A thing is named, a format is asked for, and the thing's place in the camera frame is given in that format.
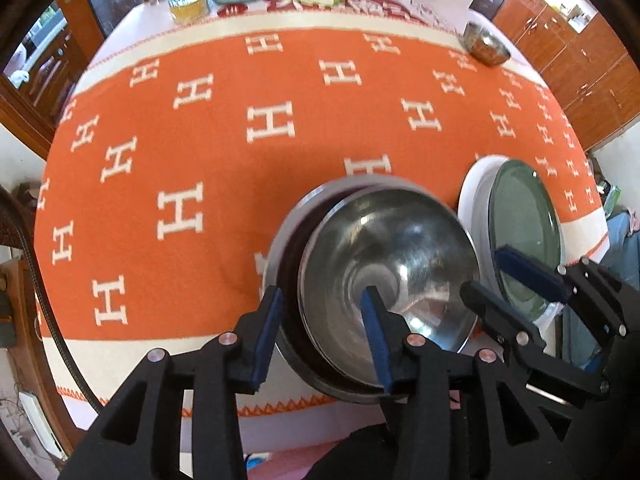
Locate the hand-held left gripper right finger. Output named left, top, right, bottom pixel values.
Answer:
left=361, top=285, right=571, bottom=480

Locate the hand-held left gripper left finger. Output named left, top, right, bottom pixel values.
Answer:
left=60, top=285, right=286, bottom=480

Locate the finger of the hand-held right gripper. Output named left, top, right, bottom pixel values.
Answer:
left=494, top=245, right=640, bottom=343
left=461, top=282, right=610, bottom=397

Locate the green plate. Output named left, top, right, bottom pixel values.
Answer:
left=489, top=159, right=562, bottom=321

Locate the blue patterned plate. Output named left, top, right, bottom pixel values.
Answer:
left=472, top=157, right=566, bottom=333

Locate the white plate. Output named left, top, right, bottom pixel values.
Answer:
left=456, top=154, right=568, bottom=356

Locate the wide steel bowl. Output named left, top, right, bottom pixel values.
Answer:
left=261, top=176, right=482, bottom=406

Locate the steel bowl pink base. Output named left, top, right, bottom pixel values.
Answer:
left=297, top=187, right=482, bottom=392

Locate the person's dark clothing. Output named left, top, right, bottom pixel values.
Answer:
left=300, top=422, right=416, bottom=480

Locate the deep steel bowl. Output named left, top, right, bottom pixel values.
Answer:
left=462, top=21, right=512, bottom=67

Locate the yellow tin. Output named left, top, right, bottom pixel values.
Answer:
left=167, top=0, right=210, bottom=25

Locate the wooden display cabinet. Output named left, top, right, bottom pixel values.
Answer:
left=0, top=0, right=108, bottom=158

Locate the black cable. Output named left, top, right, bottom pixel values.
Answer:
left=0, top=187, right=103, bottom=413

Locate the wooden wall cabinet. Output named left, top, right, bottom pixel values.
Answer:
left=492, top=0, right=640, bottom=153

